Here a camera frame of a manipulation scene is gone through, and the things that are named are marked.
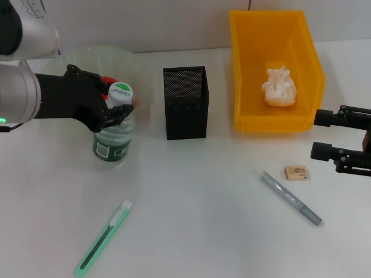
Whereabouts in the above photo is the beige eraser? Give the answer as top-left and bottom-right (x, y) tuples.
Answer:
(284, 164), (308, 182)

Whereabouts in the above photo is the clear green-label water bottle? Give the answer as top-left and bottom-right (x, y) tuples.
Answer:
(92, 81), (137, 170)

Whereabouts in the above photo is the yellow plastic bin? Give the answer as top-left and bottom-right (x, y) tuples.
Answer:
(228, 10), (326, 133)

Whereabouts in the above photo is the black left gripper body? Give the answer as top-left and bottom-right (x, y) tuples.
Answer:
(34, 64), (108, 133)

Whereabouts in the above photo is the pale green glass fruit plate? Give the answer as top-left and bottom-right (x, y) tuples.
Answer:
(57, 45), (154, 124)

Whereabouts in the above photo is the white paper ball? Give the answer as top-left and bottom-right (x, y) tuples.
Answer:
(261, 65), (299, 107)

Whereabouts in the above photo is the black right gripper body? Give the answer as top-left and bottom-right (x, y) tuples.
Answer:
(361, 127), (371, 155)

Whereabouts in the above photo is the orange fruit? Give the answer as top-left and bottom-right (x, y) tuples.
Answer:
(100, 75), (140, 108)

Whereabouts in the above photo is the black mesh pen holder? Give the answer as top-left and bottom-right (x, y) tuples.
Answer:
(162, 65), (210, 141)

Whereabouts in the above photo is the green utility knife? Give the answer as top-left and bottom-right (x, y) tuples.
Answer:
(74, 201), (133, 278)

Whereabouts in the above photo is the grey pen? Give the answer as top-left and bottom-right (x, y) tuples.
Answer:
(260, 170), (323, 226)

